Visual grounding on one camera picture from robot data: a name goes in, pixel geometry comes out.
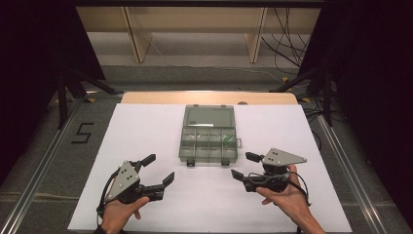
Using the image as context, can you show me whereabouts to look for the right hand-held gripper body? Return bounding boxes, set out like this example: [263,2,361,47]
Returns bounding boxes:
[243,147,308,194]

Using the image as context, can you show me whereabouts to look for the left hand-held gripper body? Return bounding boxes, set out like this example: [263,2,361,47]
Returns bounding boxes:
[103,160,165,205]

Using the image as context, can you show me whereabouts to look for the clear grey compartment organizer box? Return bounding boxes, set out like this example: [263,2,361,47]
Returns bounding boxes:
[178,103,244,168]

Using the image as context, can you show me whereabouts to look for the person's left hand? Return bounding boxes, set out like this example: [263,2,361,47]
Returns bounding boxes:
[100,195,151,234]

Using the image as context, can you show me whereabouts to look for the person's right hand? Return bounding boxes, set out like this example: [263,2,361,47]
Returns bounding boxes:
[255,164,314,225]

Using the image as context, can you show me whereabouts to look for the white table sheet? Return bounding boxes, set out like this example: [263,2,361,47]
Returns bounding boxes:
[67,102,354,234]

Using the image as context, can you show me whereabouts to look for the black metal stand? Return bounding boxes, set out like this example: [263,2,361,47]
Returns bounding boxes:
[56,66,125,131]
[268,65,335,129]

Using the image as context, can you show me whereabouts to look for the black curtain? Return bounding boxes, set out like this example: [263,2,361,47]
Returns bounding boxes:
[297,0,413,228]
[0,0,106,184]

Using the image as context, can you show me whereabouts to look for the light wooden shelf unit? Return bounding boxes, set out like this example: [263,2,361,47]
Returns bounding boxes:
[73,6,322,64]

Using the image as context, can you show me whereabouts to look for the left hand-held gripper black cable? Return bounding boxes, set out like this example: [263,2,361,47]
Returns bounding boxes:
[95,168,122,226]

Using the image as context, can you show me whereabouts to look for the hand-held gripper black cable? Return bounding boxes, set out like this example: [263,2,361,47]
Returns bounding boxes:
[247,171,313,208]
[95,168,122,226]

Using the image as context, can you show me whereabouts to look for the right hand-held gripper black cable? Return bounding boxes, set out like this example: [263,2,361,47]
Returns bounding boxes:
[247,171,313,208]

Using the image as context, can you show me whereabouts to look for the black floor cables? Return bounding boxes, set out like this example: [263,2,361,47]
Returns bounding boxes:
[295,93,326,151]

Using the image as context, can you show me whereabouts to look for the aluminium floor rail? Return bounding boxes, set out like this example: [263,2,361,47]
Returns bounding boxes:
[315,114,390,234]
[0,97,86,234]

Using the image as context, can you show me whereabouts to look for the thin white floor cable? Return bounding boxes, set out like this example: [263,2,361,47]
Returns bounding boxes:
[149,41,284,84]

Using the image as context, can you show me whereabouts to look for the bundle of black hanging cables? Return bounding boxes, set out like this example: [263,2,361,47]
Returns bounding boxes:
[260,7,314,70]

